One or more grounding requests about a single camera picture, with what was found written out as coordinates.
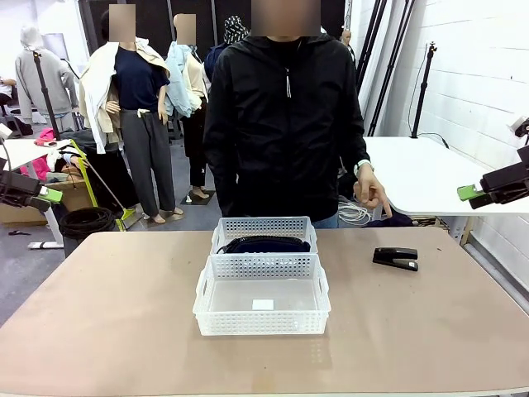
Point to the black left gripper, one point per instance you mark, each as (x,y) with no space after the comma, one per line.
(18,188)

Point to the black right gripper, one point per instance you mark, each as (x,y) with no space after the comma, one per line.
(506,181)

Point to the navy zip pencil case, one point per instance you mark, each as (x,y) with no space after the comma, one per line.
(264,246)

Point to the person's right forearm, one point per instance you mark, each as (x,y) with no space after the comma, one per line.
(225,186)

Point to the person's left forearm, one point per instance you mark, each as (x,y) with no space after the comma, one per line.
(357,144)

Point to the person's left hand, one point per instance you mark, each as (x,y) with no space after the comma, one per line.
(370,188)

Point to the cardboard box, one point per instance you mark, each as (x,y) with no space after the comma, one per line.
(16,215)

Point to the pink garment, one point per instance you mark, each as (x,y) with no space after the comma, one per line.
(39,167)

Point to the small black floor object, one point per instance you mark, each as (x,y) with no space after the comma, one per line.
(18,232)

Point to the wooden pallet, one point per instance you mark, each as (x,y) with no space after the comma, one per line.
(430,223)

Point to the white desk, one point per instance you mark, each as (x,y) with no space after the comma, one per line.
(16,153)

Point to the pink cloth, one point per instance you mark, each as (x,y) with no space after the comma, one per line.
(45,135)

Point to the white side table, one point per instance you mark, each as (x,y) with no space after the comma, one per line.
(413,173)

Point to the black garment pile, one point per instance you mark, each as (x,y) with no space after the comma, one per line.
(107,178)

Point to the black stapler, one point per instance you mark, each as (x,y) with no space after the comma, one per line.
(394,257)

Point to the black light stand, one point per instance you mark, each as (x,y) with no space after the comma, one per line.
(422,95)

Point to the white wristwatch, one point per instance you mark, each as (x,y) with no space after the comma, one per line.
(363,165)

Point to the cream draped jacket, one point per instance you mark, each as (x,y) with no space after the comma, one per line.
(95,95)

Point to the seated person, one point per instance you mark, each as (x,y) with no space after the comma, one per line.
(6,89)

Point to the person in grey hoodie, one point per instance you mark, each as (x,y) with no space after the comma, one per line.
(29,78)

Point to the mannequin with navy shirt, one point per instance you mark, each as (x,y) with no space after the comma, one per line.
(140,82)

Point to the black leaning pole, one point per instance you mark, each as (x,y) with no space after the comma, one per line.
(372,33)
(392,62)

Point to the mannequin with light blue jacket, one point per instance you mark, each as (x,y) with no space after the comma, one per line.
(194,82)

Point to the person in black jacket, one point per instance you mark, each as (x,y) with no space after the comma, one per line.
(281,136)

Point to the white perforated plastic basket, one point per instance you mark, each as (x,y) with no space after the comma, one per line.
(264,225)
(260,322)

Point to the mannequin with patterned hood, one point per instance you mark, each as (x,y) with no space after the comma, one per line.
(233,31)

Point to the yellow-green frame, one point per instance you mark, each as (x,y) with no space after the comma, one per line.
(84,173)

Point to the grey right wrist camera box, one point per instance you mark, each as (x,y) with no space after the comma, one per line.
(520,126)

